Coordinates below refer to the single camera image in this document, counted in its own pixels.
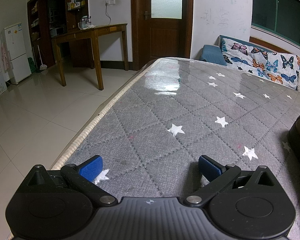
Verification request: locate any white broom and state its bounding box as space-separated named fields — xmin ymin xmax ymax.
xmin=37 ymin=44 xmax=48 ymax=70

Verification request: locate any glass jug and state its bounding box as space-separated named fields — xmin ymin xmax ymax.
xmin=77 ymin=15 xmax=97 ymax=30

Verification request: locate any blue sofa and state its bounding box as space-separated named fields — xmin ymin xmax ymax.
xmin=199 ymin=35 xmax=300 ymax=91

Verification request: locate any dark wooden shelf cabinet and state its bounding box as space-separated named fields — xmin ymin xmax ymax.
xmin=27 ymin=0 xmax=95 ymax=69

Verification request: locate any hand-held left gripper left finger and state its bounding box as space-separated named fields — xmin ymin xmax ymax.
xmin=26 ymin=155 xmax=118 ymax=207

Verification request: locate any butterfly print pillow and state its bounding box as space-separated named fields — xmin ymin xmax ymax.
xmin=220 ymin=38 xmax=300 ymax=91

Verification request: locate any pink cloth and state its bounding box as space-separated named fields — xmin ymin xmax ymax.
xmin=0 ymin=42 xmax=11 ymax=71

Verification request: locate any wooden wall rail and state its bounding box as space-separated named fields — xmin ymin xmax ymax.
xmin=249 ymin=36 xmax=300 ymax=58

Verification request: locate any grey power cable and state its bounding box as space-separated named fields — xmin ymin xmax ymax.
xmin=105 ymin=4 xmax=113 ymax=26

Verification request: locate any wooden side table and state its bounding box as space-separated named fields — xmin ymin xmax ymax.
xmin=51 ymin=23 xmax=129 ymax=91

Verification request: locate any white refrigerator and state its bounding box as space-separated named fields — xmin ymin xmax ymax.
xmin=4 ymin=22 xmax=32 ymax=84

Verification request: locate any green bag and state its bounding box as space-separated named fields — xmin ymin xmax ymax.
xmin=27 ymin=57 xmax=38 ymax=73

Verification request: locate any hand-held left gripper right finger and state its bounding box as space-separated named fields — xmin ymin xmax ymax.
xmin=184 ymin=155 xmax=275 ymax=207

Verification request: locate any wooden door with glass pane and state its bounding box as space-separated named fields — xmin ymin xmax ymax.
xmin=130 ymin=0 xmax=194 ymax=71

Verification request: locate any green framed window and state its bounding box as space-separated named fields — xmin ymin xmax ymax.
xmin=251 ymin=0 xmax=300 ymax=49

